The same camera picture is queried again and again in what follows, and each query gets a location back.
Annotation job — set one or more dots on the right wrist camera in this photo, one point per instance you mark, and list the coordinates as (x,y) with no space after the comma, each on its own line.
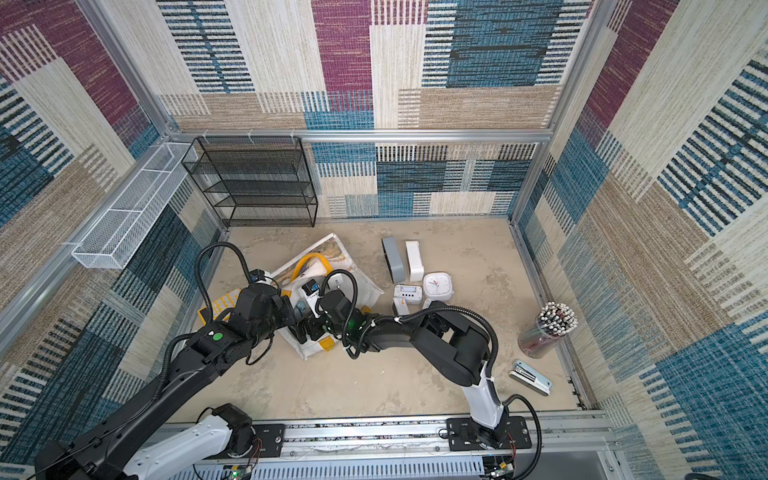
(310,294)

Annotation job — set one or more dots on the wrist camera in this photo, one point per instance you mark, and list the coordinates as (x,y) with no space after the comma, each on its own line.
(258,276)
(310,294)

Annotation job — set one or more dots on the white wire mesh basket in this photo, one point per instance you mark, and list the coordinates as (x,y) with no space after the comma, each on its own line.
(117,235)

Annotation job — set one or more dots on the white square alarm clock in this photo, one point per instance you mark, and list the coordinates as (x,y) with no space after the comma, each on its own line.
(438,286)

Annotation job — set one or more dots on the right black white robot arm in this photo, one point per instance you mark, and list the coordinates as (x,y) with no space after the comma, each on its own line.
(456,341)

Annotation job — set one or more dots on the white canvas tote bag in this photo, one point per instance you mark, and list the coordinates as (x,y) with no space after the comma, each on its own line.
(329,262)

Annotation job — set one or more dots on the cup of pencils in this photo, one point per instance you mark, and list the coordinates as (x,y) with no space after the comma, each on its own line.
(554,322)

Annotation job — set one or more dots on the white box in bag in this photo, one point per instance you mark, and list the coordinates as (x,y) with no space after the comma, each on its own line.
(400,307)

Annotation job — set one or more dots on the grey white device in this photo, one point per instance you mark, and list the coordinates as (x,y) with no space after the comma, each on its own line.
(394,260)

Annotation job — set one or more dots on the white cube digital clock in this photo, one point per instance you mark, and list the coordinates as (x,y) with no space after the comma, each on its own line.
(415,262)

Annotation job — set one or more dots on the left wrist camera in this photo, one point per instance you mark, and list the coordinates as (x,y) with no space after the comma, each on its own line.
(258,276)

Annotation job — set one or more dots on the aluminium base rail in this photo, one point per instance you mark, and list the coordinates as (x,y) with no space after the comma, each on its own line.
(558,445)

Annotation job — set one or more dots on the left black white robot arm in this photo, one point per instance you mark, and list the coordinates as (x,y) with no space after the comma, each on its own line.
(191,362)

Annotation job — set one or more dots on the black mesh shelf rack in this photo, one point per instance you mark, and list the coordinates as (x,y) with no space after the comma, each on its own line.
(254,181)

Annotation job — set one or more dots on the yellow calculator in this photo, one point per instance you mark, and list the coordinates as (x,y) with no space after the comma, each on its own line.
(228,300)

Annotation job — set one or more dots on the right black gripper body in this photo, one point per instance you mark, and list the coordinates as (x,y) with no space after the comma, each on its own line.
(323,318)

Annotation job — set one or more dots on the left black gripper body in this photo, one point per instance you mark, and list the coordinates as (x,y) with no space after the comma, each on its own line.
(286,316)

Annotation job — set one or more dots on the small white gadget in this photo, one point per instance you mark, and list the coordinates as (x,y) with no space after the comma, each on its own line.
(411,294)

